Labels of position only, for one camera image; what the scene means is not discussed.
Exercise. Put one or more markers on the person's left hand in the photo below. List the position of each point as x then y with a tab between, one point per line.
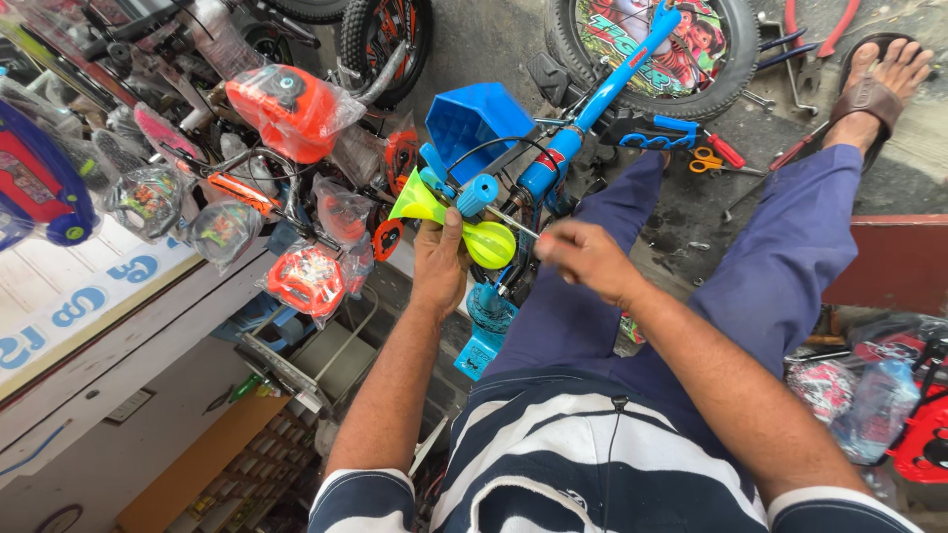
437	270

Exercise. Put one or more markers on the silver wrench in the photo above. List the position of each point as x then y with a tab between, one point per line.
757	99

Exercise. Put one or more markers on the orange part in clear bag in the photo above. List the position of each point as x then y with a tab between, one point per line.
342	215

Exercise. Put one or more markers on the black wrapped printed bicycle part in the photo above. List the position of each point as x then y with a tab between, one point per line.
224	231
148	201

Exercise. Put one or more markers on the pink black wrapped part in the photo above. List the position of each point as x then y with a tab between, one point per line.
164	133

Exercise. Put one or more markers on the orange plastic part in bag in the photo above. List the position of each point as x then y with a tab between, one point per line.
285	111

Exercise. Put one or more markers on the shelf of small goods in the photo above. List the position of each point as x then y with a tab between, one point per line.
237	466

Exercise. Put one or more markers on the blue plastic bicycle basket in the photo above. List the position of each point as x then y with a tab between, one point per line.
474	122

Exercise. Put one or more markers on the red blue ride-on toy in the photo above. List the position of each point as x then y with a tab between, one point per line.
37	185

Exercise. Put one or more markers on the black bicycle tyre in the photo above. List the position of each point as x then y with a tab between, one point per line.
307	7

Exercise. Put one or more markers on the white sign with blue letters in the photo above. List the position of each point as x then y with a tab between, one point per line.
81	303

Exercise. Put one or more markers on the navy white striped shirt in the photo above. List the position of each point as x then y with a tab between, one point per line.
563	459

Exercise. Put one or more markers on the grey metal rack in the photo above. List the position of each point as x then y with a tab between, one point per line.
311	363

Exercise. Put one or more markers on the person's right hand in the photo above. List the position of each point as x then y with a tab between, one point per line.
596	259

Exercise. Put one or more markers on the heap of wrapped bicycle parts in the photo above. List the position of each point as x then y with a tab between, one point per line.
874	392

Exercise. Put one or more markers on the black orange bicycle wheel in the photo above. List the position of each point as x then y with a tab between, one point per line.
374	44

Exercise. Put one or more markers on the person's right fingers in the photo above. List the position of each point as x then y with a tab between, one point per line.
557	248

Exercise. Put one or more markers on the brown leather sandal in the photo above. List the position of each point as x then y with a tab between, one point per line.
870	96

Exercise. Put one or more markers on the green yellow bicycle horn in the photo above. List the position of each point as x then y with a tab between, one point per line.
489	243

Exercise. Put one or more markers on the blue trousers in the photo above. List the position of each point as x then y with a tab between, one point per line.
748	281

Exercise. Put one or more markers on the long silver spanner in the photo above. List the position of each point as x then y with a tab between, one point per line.
744	200

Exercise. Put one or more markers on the blue children's bicycle frame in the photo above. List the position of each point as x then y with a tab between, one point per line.
592	103

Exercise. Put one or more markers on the bicycle wheel with printed disc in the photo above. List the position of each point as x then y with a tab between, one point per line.
729	70

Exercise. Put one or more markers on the silver shaft screwdriver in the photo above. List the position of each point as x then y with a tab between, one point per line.
512	221

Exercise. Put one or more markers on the orange wrapped bicycle basket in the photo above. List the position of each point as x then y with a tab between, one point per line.
305	280

